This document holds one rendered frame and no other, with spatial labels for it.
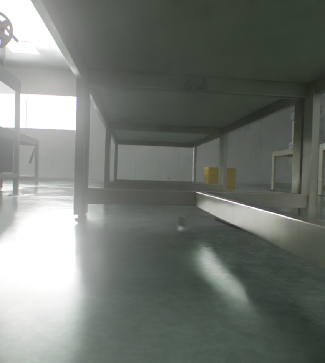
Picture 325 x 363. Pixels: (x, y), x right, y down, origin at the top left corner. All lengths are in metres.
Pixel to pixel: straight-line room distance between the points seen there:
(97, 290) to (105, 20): 0.83
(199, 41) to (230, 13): 0.20
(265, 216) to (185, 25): 0.68
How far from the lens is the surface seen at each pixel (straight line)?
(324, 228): 0.54
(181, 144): 4.33
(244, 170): 8.08
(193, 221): 1.32
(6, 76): 2.90
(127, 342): 0.45
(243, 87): 1.59
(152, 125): 2.88
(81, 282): 0.65
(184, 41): 1.19
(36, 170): 5.16
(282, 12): 1.06
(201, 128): 2.95
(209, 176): 6.13
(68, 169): 7.69
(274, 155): 5.93
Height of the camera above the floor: 0.22
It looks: 1 degrees down
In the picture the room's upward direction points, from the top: 2 degrees clockwise
